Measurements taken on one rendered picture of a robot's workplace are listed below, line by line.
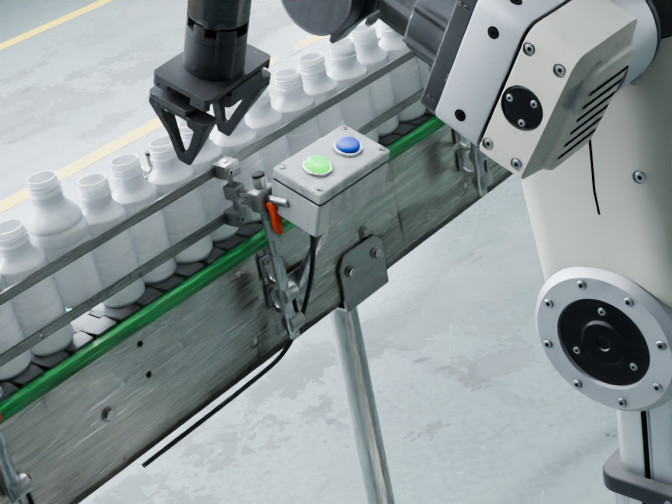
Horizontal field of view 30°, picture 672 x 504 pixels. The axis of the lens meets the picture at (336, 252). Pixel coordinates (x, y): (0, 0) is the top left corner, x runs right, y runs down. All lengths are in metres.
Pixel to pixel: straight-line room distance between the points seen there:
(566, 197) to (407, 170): 0.78
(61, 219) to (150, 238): 0.15
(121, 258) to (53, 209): 0.12
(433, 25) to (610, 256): 0.32
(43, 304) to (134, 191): 0.19
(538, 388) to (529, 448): 0.23
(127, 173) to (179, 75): 0.42
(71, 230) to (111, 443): 0.27
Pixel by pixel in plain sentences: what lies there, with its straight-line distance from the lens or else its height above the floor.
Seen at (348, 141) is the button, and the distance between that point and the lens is 1.60.
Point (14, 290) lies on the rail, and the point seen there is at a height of 1.11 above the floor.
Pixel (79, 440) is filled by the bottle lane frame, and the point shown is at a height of 0.90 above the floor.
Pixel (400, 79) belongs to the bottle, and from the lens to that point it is 1.91.
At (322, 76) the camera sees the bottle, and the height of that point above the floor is 1.14.
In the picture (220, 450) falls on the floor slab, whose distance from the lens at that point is 3.02.
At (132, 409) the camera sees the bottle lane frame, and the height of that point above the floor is 0.89.
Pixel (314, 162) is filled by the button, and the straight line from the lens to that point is 1.56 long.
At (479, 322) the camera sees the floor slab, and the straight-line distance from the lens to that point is 3.30.
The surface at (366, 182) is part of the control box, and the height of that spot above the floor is 1.07.
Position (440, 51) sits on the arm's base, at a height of 1.42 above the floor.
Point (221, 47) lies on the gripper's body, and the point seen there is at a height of 1.40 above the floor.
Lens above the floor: 1.74
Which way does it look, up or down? 27 degrees down
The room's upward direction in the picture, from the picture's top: 11 degrees counter-clockwise
